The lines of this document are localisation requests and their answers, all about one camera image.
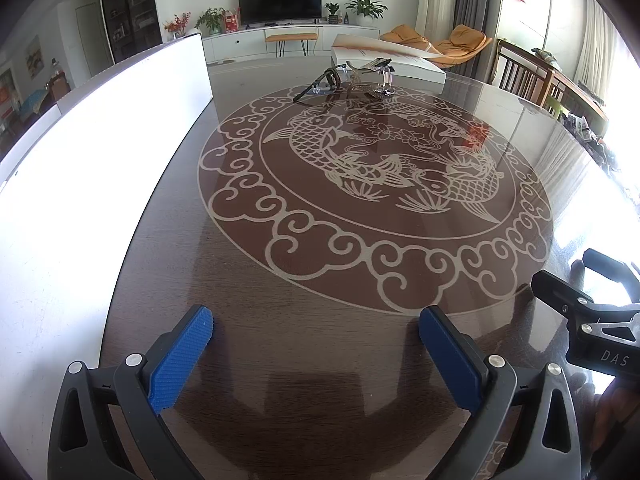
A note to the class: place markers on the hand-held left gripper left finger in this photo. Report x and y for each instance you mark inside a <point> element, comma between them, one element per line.
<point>177,365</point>

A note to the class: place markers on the dark wooden dining chair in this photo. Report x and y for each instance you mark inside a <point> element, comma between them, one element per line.
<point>59,87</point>

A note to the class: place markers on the person's right hand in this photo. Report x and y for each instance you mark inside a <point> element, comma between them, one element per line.
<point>617,415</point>

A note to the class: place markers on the clear crystal ornament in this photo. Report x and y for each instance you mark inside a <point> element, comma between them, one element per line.
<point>375,67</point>

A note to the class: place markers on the small green potted plant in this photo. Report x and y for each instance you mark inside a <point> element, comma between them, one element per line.
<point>332,10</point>

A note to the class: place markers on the white television cabinet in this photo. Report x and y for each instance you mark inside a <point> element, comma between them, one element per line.
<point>240,42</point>

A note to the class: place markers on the black flat television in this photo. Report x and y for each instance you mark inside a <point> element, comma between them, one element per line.
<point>280,2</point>

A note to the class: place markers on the white patterned curtain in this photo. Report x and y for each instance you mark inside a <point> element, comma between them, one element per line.
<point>436,0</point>

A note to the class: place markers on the white door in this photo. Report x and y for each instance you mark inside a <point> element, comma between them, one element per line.
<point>86,40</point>

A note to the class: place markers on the large leafy potted plant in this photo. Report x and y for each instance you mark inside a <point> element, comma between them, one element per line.
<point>367,7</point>

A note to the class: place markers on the framed wall picture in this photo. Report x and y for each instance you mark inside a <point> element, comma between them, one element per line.
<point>33,56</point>

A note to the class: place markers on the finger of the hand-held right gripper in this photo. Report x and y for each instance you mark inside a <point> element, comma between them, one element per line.
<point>612,264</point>
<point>560,292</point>

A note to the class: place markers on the dining table with blue cloth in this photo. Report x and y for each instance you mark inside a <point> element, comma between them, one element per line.
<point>34,101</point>

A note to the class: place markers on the large white cardboard box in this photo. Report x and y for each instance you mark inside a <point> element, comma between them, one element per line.
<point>100,185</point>

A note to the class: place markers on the red flower bouquet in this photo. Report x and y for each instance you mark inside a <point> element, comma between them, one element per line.
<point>177,25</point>

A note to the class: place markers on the flat white box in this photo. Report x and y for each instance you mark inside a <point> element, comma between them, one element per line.
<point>390,62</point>

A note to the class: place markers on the black glass display cabinet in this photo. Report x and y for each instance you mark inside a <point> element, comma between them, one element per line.
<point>130,10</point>

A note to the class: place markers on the orange lounge chair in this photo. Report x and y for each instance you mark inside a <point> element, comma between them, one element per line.
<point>465,40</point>

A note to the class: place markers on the wooden sideboard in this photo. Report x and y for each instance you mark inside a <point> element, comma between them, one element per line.
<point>580,95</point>

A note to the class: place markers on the brown wooden slatted chair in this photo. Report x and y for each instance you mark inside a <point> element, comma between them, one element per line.
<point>520,75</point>

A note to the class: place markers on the red gift box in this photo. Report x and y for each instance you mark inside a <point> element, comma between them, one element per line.
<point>231,22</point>

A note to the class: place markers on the wooden bench with metal legs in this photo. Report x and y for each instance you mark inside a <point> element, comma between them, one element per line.
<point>291,36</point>

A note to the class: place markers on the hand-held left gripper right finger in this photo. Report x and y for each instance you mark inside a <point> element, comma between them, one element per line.
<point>450,360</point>

